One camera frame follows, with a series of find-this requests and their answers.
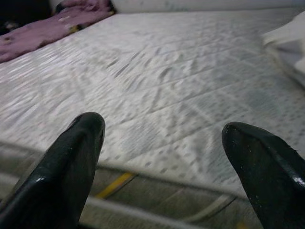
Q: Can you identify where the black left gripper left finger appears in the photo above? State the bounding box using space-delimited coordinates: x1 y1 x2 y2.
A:
0 111 106 229

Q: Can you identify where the white pillow with green print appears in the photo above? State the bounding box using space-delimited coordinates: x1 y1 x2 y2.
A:
262 10 305 89

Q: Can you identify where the grey quilted mattress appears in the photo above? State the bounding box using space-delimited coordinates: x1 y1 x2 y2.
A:
0 7 305 229

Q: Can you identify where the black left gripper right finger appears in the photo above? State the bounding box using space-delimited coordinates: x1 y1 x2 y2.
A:
221 121 305 229

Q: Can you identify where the pink cartoon print blanket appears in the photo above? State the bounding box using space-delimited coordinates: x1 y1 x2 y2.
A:
0 0 115 64

